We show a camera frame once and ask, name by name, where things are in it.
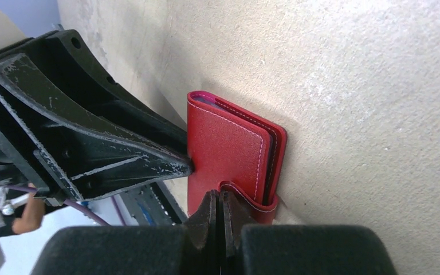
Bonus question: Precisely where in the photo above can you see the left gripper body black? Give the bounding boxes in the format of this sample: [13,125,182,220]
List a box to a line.
[0,36,69,207]

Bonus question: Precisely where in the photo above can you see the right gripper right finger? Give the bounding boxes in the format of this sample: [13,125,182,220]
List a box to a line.
[219,191,397,274]

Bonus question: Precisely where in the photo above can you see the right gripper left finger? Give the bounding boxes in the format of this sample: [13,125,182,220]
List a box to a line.
[32,190,217,274]

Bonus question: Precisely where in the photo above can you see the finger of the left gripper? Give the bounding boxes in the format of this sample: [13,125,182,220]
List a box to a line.
[34,30,186,154]
[0,53,193,201]

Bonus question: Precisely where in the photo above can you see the red card holder wallet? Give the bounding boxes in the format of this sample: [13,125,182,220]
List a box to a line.
[187,91,287,225]

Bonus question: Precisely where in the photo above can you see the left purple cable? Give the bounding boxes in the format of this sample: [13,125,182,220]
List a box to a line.
[5,184,111,227]

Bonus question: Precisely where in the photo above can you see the black front table rail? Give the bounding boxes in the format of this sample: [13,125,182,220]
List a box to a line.
[120,182,187,226]

